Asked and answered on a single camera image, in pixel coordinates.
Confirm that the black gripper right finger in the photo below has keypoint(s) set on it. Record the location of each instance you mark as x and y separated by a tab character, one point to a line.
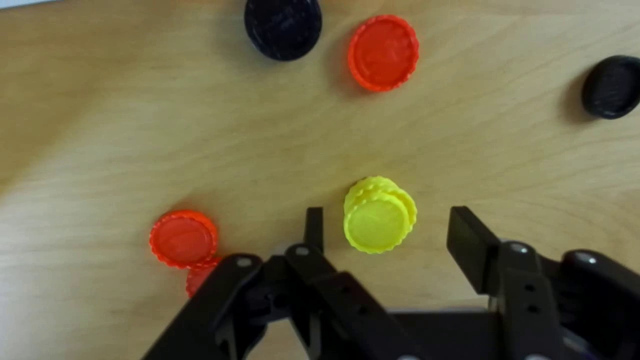
527	293

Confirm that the black game disc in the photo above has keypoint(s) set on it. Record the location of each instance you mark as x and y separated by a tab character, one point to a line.
282	27
613	86

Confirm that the red game disc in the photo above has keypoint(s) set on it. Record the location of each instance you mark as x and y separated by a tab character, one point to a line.
200	278
382	52
182	238

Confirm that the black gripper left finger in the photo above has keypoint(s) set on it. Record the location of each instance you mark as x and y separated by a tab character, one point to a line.
333	293

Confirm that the yellow game disc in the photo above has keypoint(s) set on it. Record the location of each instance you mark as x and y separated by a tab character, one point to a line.
403	197
375	224

